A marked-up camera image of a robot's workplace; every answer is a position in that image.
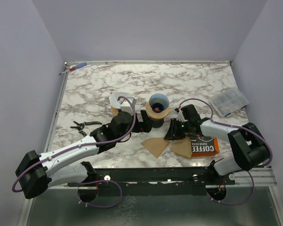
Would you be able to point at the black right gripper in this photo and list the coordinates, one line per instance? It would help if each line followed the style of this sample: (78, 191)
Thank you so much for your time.
(172, 133)

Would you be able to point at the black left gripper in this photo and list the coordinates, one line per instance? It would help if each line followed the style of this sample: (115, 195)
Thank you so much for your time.
(145, 126)

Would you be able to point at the wooden ring coaster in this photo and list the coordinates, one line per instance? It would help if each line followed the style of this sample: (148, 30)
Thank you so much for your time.
(115, 111)
(156, 116)

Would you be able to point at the brown paper coffee filter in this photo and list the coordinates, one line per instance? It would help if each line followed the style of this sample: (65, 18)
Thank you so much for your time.
(156, 145)

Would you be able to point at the blue ribbed dripper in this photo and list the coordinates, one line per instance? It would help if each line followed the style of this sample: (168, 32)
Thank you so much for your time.
(158, 102)

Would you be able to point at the white paper coffee filter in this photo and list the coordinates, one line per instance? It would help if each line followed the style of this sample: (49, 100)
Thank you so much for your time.
(113, 99)

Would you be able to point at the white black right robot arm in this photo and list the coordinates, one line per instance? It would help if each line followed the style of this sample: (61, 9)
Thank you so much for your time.
(248, 147)

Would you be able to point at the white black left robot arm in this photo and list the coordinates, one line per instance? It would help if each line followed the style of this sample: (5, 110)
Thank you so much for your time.
(39, 171)

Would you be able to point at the orange coffee filter box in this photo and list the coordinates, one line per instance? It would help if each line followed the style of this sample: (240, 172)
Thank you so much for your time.
(203, 146)

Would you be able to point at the red and black carafe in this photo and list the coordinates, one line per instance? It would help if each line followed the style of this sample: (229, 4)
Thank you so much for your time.
(157, 123)

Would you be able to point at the clear plastic parts box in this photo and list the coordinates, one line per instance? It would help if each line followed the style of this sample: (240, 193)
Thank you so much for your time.
(228, 102)

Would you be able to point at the black scissors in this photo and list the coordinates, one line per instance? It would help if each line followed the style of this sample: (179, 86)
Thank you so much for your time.
(81, 126)

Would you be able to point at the red blue screwdriver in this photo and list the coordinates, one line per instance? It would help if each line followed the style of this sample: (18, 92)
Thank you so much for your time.
(75, 68)

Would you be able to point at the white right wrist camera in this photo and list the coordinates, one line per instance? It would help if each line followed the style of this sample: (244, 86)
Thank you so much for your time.
(180, 117)

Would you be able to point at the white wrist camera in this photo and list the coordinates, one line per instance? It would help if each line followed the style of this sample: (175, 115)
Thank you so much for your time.
(125, 106)
(180, 117)

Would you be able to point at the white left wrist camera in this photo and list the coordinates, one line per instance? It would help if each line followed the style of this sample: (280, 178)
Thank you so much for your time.
(125, 106)

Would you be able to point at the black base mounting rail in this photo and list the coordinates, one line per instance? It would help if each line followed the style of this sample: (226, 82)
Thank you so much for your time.
(163, 181)

